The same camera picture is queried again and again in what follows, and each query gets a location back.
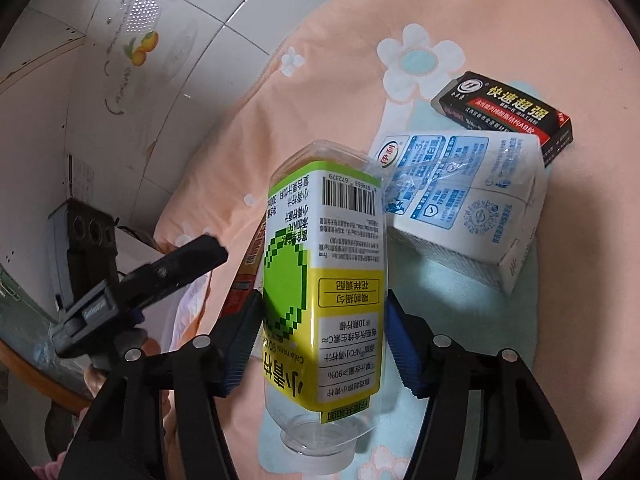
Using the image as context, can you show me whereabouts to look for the white lilac quilted cloth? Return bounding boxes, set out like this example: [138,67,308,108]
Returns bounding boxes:
[142,273,210,356]

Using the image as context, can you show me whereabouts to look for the white blue milk carton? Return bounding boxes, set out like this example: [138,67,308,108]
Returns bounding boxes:
[369,131,548,294]

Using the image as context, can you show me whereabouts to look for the red yellow drink bottle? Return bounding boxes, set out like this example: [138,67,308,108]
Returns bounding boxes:
[219,217,266,318]

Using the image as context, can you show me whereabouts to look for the left hand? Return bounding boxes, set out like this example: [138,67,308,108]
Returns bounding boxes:
[81,339,164,406]

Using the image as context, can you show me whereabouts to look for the black red glue box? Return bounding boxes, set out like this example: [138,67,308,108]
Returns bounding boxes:
[431,72,574,167]

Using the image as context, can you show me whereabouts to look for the peach floral towel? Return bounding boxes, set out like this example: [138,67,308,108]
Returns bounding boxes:
[155,0,639,479]

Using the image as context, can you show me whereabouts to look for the yellow green label bottle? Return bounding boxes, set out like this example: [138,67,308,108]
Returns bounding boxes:
[262,141,387,474]

